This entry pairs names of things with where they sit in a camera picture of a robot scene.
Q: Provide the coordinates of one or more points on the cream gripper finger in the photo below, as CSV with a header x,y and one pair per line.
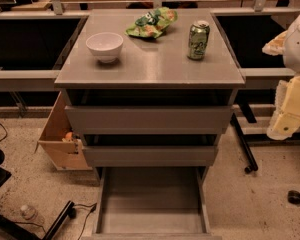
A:
x,y
276,45
285,120

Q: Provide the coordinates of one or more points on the green soda can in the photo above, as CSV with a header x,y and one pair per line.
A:
x,y
198,39

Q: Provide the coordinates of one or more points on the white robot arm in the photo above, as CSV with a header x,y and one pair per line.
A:
x,y
291,53

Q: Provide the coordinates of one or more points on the grey drawer cabinet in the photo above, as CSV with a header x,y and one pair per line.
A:
x,y
150,73

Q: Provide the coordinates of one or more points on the grey top drawer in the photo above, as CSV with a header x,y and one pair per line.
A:
x,y
149,120

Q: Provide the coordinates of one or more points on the grey drawer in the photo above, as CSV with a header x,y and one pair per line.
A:
x,y
151,203
154,156
149,120

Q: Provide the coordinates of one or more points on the grey bottom drawer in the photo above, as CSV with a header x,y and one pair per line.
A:
x,y
151,203

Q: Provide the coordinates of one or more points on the grey middle drawer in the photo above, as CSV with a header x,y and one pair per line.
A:
x,y
154,156

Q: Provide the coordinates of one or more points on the black caster wheel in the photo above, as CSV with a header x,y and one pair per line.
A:
x,y
293,197

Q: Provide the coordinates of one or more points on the green chip bag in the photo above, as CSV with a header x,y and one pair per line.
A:
x,y
152,24

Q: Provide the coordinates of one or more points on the white ceramic bowl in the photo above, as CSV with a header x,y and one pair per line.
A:
x,y
105,46

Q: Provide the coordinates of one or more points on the cardboard box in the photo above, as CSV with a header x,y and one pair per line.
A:
x,y
57,140

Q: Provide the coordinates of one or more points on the clear plastic bottle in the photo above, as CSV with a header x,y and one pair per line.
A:
x,y
31,214

